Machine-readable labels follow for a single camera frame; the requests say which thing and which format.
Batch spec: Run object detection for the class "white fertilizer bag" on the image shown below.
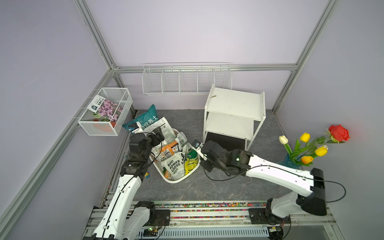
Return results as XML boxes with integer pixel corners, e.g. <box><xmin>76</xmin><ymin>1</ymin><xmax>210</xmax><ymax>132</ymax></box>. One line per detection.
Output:
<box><xmin>144</xmin><ymin>117</ymin><xmax>176</xmax><ymax>147</ymax></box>

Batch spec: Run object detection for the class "orange fertilizer bag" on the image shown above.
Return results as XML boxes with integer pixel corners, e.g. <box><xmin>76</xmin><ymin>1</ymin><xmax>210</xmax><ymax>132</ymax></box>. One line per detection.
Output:
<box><xmin>157</xmin><ymin>140</ymin><xmax>180</xmax><ymax>162</ymax></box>

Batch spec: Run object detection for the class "teal orange soil bag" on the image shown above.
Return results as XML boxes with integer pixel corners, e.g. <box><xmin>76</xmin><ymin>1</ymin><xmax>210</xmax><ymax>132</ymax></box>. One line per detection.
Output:
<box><xmin>123</xmin><ymin>104</ymin><xmax>159</xmax><ymax>131</ymax></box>

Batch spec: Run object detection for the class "black bud power bag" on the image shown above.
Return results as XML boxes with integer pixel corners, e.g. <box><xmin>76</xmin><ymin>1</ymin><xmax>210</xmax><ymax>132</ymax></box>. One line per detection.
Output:
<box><xmin>161</xmin><ymin>152</ymin><xmax>185</xmax><ymax>181</ymax></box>

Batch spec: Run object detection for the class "yellow fertilizer bag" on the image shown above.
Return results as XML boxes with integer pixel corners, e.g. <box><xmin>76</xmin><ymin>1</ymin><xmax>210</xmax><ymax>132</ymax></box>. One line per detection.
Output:
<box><xmin>185</xmin><ymin>150</ymin><xmax>199</xmax><ymax>175</ymax></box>

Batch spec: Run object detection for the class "green white urea bag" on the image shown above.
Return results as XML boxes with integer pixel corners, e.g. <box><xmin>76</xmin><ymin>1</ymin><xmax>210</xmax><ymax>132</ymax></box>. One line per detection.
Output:
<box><xmin>176</xmin><ymin>132</ymin><xmax>191</xmax><ymax>153</ymax></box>

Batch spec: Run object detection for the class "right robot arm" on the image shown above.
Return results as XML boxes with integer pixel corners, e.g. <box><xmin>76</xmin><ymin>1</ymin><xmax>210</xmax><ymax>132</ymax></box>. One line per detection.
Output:
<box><xmin>192</xmin><ymin>140</ymin><xmax>327</xmax><ymax>225</ymax></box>

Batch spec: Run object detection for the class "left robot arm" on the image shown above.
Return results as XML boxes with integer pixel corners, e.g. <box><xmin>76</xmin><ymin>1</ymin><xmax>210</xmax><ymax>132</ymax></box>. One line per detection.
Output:
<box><xmin>83</xmin><ymin>127</ymin><xmax>165</xmax><ymax>240</ymax></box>

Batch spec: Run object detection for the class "white metal tiered shelf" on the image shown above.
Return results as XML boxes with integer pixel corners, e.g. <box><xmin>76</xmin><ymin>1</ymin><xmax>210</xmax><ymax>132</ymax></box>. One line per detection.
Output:
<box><xmin>203</xmin><ymin>84</ymin><xmax>266</xmax><ymax>151</ymax></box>

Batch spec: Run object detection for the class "white perforated plastic basket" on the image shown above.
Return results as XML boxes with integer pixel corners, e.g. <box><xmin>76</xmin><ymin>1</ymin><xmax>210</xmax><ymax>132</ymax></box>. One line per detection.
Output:
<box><xmin>154</xmin><ymin>129</ymin><xmax>200</xmax><ymax>184</ymax></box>

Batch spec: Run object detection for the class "purple flower seed packet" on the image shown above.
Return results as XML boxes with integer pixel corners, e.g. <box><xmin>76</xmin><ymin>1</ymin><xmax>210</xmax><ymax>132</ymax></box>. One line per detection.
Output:
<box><xmin>87</xmin><ymin>95</ymin><xmax>123</xmax><ymax>123</ymax></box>

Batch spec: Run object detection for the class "white artificial tulip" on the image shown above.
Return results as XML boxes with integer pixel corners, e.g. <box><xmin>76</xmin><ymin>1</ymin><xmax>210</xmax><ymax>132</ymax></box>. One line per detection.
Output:
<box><xmin>279</xmin><ymin>135</ymin><xmax>289</xmax><ymax>145</ymax></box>

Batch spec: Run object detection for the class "orange yellow tulip lower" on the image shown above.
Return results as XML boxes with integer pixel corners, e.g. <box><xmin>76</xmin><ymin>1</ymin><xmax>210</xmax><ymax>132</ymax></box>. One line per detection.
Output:
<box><xmin>301</xmin><ymin>156</ymin><xmax>314</xmax><ymax>165</ymax></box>

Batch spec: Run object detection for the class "yellow artificial tulip upper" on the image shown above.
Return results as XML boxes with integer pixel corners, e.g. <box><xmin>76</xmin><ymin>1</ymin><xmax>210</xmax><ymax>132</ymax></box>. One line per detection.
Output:
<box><xmin>300</xmin><ymin>133</ymin><xmax>311</xmax><ymax>143</ymax></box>

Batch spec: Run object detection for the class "yellow artificial tulip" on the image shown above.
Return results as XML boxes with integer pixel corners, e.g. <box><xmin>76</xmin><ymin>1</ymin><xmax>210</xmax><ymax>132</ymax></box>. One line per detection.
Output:
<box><xmin>300</xmin><ymin>133</ymin><xmax>311</xmax><ymax>143</ymax></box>
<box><xmin>315</xmin><ymin>145</ymin><xmax>329</xmax><ymax>157</ymax></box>

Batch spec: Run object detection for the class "small circuit board left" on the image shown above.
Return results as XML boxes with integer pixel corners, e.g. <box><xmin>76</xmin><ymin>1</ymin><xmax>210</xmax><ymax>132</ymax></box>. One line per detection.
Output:
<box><xmin>141</xmin><ymin>228</ymin><xmax>158</xmax><ymax>238</ymax></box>

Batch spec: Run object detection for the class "small circuit board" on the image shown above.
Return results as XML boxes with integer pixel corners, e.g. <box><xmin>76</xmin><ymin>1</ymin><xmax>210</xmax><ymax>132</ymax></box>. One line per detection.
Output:
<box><xmin>267</xmin><ymin>227</ymin><xmax>284</xmax><ymax>240</ymax></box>
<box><xmin>141</xmin><ymin>228</ymin><xmax>158</xmax><ymax>238</ymax></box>

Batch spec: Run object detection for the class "small circuit board right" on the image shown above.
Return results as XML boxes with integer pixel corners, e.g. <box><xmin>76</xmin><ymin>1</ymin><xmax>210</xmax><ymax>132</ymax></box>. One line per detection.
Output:
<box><xmin>267</xmin><ymin>227</ymin><xmax>284</xmax><ymax>240</ymax></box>

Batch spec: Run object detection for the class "yellow artificial tulip right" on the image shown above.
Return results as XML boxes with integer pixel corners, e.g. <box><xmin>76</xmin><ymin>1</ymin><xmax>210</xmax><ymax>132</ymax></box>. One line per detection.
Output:
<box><xmin>315</xmin><ymin>145</ymin><xmax>329</xmax><ymax>157</ymax></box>

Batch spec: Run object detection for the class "red artificial rose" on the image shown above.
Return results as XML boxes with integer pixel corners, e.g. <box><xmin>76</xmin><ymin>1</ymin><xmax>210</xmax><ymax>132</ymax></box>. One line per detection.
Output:
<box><xmin>328</xmin><ymin>125</ymin><xmax>350</xmax><ymax>143</ymax></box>

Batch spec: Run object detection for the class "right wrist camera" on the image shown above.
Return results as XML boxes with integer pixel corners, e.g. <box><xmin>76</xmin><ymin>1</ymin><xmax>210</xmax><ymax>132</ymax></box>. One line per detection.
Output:
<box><xmin>191</xmin><ymin>140</ymin><xmax>207</xmax><ymax>161</ymax></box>

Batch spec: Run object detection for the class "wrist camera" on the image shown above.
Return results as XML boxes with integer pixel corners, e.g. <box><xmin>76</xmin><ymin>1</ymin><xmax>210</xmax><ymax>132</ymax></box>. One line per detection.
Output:
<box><xmin>128</xmin><ymin>122</ymin><xmax>143</xmax><ymax>134</ymax></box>
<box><xmin>191</xmin><ymin>140</ymin><xmax>207</xmax><ymax>161</ymax></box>

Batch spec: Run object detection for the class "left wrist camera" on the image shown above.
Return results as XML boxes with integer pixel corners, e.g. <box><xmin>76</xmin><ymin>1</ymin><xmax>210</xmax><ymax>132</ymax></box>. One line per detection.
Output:
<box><xmin>128</xmin><ymin>122</ymin><xmax>143</xmax><ymax>134</ymax></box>

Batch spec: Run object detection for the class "white wire wall basket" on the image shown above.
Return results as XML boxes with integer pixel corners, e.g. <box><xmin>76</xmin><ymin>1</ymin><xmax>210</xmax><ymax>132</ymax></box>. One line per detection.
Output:
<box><xmin>78</xmin><ymin>88</ymin><xmax>133</xmax><ymax>137</ymax></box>

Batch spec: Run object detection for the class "white wire wall rack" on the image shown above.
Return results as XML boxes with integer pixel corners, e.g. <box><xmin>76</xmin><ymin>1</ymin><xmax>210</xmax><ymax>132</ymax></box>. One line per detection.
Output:
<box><xmin>142</xmin><ymin>63</ymin><xmax>233</xmax><ymax>95</ymax></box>

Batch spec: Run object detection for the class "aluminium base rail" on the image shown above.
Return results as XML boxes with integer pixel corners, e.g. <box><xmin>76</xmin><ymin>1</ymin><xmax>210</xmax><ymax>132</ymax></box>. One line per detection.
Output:
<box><xmin>80</xmin><ymin>191</ymin><xmax>346</xmax><ymax>240</ymax></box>

